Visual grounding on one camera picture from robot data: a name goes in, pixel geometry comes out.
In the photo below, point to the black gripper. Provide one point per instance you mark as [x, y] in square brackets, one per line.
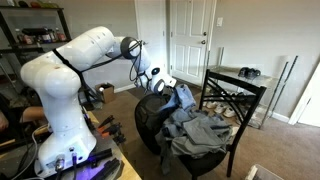
[170, 92]

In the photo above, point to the light blue jeans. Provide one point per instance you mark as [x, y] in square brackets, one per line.
[185, 96]

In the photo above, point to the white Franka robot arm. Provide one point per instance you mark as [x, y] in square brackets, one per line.
[60, 83]

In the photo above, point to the black mesh laundry bag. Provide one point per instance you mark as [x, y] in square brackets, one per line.
[146, 123]

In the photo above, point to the grey blue denim trousers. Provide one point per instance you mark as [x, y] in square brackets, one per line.
[200, 143]

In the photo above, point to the white panelled entry door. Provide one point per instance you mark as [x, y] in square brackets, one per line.
[190, 56]

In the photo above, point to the white sneaker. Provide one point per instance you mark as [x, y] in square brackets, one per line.
[230, 112]
[211, 104]
[220, 108]

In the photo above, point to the metal door knob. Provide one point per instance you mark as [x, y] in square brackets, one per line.
[203, 41]

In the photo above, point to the cardboard box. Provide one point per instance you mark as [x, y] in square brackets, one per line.
[106, 95]

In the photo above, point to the metal deadbolt lock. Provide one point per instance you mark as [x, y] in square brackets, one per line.
[204, 33]

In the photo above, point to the plain white closet door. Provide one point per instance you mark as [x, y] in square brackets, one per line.
[156, 20]

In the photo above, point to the black shoe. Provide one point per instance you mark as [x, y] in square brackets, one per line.
[244, 72]
[255, 74]

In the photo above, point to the black stand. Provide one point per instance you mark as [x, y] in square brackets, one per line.
[87, 98]

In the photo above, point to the black metal bar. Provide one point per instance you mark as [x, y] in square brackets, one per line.
[106, 170]
[100, 156]

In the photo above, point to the clear plastic storage box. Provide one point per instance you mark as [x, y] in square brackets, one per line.
[263, 173]

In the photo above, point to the dark bottle white label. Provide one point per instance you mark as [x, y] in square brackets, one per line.
[46, 36]

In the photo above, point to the brown wooden seat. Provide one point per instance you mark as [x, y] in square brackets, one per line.
[33, 114]

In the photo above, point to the black shelving unit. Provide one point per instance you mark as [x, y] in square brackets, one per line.
[20, 48]

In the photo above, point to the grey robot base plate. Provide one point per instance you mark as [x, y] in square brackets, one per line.
[103, 145]

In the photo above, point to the white light switch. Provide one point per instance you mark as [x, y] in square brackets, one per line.
[219, 21]

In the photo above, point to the white door frame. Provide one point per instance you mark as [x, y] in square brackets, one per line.
[310, 100]

